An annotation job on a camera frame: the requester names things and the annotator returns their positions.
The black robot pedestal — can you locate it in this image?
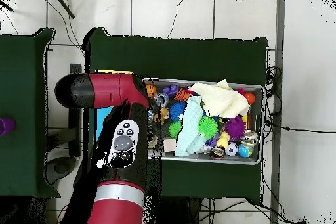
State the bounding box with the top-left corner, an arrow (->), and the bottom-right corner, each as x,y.
159,196 -> 203,224

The blue globe ball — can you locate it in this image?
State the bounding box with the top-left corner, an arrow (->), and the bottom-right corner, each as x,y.
238,143 -> 254,158

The light blue waffle cloth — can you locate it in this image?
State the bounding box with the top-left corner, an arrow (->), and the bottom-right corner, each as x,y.
174,95 -> 207,157

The purple spiky ball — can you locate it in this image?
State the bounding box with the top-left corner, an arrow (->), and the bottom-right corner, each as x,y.
224,116 -> 247,142

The black cable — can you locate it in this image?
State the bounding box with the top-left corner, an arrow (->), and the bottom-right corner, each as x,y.
263,118 -> 336,134

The green spiky ball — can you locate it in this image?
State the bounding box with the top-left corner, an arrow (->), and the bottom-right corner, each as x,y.
198,116 -> 219,141

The purple cylinder object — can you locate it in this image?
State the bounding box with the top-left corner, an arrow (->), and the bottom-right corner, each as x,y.
0,117 -> 16,137

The black stand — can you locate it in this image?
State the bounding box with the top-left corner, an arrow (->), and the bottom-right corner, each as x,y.
45,63 -> 83,185

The black white soccer ball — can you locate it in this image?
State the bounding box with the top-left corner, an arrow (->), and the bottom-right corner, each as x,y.
225,141 -> 240,157

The metal mesh bin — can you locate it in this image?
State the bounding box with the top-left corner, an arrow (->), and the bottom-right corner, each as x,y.
144,77 -> 264,166

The blue spiky ball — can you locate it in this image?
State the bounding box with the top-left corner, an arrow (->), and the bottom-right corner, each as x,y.
169,101 -> 186,122

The black tripod leg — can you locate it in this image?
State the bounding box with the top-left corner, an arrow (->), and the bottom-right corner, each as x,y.
49,0 -> 76,20

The dark green tablecloth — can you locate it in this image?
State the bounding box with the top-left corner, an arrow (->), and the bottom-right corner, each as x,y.
0,28 -> 61,198
82,28 -> 269,205

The wooden box with three holes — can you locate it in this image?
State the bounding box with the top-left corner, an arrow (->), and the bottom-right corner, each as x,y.
95,70 -> 135,141

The yellow duck toy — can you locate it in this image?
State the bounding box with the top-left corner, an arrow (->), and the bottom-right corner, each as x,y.
217,131 -> 231,150

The orange red smooth ball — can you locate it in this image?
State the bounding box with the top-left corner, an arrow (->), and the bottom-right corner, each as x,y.
243,91 -> 256,105

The cream waffle cloth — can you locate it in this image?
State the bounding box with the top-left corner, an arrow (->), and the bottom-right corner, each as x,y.
188,79 -> 251,118

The orange striped tiger plush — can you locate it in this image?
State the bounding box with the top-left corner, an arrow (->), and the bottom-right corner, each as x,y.
173,88 -> 191,102

